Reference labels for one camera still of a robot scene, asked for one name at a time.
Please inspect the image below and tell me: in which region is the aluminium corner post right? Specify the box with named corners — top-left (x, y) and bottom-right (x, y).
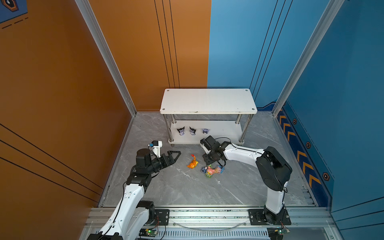
top-left (272, 0), bottom-right (345, 118)

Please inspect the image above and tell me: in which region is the blue small toy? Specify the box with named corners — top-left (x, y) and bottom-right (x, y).
top-left (216, 166), bottom-right (225, 174)

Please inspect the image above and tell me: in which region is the white two-tier metal shelf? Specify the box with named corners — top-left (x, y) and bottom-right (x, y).
top-left (160, 89), bottom-right (258, 145)

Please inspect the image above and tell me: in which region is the orange fox toy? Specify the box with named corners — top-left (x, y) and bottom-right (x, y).
top-left (187, 154), bottom-right (199, 169)

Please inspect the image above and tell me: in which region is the black purple kuromi figure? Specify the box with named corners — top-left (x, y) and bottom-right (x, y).
top-left (177, 127), bottom-right (185, 136)

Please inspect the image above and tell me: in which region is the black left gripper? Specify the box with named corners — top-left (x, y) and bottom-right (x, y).
top-left (146, 151), bottom-right (180, 176)

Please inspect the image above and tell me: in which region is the pink pig toy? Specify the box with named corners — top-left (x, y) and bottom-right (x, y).
top-left (206, 167), bottom-right (217, 178)

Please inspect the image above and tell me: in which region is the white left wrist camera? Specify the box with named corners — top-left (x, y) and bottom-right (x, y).
top-left (148, 141), bottom-right (163, 158)

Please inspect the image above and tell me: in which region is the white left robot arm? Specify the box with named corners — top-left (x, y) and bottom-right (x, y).
top-left (88, 149), bottom-right (182, 240)

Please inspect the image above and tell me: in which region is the circuit board right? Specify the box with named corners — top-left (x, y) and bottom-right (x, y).
top-left (267, 228), bottom-right (291, 240)

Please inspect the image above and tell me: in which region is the aluminium corner post left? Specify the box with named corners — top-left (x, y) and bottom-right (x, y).
top-left (75, 0), bottom-right (137, 117)

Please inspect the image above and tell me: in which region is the green circuit board left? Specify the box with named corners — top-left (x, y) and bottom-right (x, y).
top-left (139, 228), bottom-right (159, 239)

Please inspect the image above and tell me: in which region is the aluminium corner post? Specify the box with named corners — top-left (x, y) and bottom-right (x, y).
top-left (272, 0), bottom-right (345, 118)
top-left (75, 0), bottom-right (137, 117)

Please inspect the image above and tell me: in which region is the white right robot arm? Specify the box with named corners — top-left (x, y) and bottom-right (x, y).
top-left (200, 136), bottom-right (293, 226)

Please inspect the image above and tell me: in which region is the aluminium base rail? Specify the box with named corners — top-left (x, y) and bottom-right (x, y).
top-left (80, 206), bottom-right (343, 240)

